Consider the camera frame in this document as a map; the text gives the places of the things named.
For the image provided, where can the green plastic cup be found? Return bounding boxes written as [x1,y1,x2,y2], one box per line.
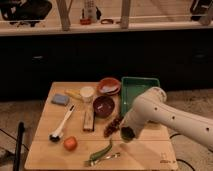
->
[120,127,135,142]

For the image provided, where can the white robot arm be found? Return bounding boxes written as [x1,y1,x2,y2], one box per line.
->
[120,87,213,151]

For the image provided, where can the green plastic tray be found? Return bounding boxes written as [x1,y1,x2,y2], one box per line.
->
[120,77,160,117]

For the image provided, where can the orange bowl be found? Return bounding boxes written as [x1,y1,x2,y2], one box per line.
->
[97,77,121,95]

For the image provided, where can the white cup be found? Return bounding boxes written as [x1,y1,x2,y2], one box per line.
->
[80,86,94,102]

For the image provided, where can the dark red bowl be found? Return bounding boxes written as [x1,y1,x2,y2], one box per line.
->
[93,96,115,118]

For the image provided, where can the wooden block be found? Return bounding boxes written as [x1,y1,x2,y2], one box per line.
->
[83,108,94,132]

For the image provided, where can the dark red grapes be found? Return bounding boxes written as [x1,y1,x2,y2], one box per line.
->
[104,117,122,138]

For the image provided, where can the blue sponge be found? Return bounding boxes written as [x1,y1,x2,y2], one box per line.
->
[51,94,69,106]

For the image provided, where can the orange tomato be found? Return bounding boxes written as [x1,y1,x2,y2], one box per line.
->
[63,136,78,151]

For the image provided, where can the green pepper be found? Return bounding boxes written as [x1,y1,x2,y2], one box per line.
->
[89,139,113,161]

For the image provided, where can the white dish brush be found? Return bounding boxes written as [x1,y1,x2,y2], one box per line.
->
[49,106,74,142]

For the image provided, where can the white bottle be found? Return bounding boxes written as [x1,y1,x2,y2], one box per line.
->
[83,0,101,23]

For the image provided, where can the black pole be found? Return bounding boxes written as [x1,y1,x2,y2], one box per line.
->
[13,122,25,171]

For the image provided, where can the black office chair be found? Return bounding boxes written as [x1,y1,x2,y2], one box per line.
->
[0,0,52,27]

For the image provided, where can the black cable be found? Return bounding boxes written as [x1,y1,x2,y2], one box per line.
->
[169,132,201,171]

